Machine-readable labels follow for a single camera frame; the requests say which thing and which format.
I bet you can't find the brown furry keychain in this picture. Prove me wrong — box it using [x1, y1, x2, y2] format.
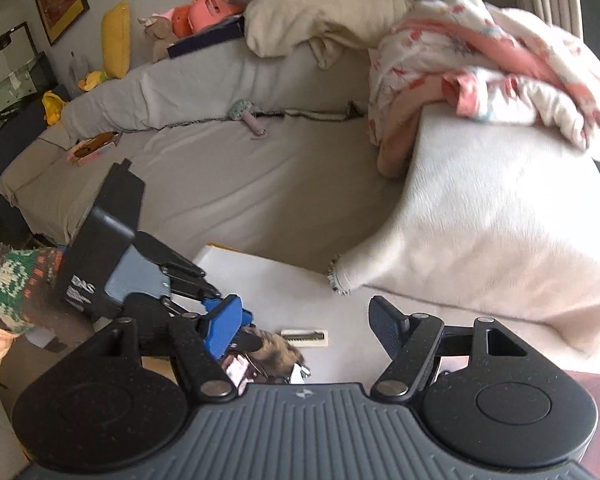
[228, 325, 311, 384]

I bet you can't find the knit patterned sleeve forearm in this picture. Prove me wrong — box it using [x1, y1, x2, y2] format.
[0, 244, 94, 347]

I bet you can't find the small flat box on sofa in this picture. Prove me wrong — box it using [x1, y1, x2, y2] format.
[67, 132, 122, 167]

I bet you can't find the beige sofa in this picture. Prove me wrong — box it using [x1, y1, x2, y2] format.
[0, 41, 600, 352]

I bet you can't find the yellow duck plush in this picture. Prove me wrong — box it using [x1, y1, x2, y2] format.
[42, 91, 67, 127]

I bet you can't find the mushroom plush toy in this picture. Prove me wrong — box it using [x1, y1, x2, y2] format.
[227, 100, 268, 139]

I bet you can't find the yellow pillow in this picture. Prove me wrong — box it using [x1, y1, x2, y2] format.
[102, 0, 131, 79]

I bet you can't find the dark blue tray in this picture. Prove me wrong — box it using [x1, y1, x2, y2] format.
[166, 15, 245, 58]

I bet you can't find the pink plush toy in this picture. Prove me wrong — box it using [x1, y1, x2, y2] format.
[168, 0, 244, 39]

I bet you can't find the pink floral quilt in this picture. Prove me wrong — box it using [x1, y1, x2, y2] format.
[368, 0, 600, 178]

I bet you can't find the cream blanket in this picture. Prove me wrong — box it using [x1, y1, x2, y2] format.
[245, 0, 414, 70]

